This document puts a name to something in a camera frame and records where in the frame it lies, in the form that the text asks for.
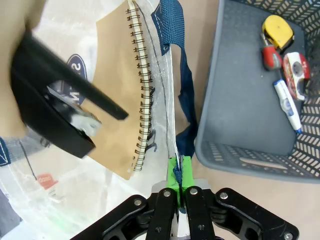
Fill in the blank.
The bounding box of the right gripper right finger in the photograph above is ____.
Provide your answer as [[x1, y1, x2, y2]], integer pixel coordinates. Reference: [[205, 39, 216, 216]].
[[179, 155, 300, 240]]

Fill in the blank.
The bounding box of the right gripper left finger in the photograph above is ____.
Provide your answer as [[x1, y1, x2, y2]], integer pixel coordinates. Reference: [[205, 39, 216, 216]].
[[72, 156, 182, 240]]

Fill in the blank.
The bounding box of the clear bag with blue straps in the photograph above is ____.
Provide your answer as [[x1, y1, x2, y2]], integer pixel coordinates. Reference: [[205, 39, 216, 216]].
[[0, 0, 199, 240]]

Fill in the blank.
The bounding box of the black stapler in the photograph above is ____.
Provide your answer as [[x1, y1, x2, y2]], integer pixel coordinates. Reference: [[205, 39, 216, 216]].
[[9, 29, 130, 160]]

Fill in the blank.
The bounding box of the grey plastic basket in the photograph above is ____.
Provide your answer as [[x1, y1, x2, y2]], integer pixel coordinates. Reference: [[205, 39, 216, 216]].
[[194, 0, 320, 186]]

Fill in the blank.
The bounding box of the white blue correction pen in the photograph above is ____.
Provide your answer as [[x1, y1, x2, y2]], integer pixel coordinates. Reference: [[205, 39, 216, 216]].
[[272, 79, 303, 135]]

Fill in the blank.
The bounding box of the brown spiral notebook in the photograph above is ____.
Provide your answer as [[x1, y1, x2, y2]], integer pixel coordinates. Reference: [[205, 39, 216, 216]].
[[86, 0, 157, 181]]

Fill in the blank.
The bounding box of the red stubby screwdriver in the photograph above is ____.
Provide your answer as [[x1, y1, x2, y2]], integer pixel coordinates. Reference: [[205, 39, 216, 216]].
[[259, 32, 284, 72]]

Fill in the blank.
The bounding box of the red white tape dispenser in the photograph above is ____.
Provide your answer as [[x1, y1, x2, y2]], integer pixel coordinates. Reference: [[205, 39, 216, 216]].
[[282, 52, 312, 101]]

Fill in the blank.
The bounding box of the yellow tape measure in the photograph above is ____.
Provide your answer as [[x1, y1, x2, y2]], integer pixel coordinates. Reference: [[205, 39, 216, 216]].
[[261, 14, 296, 52]]

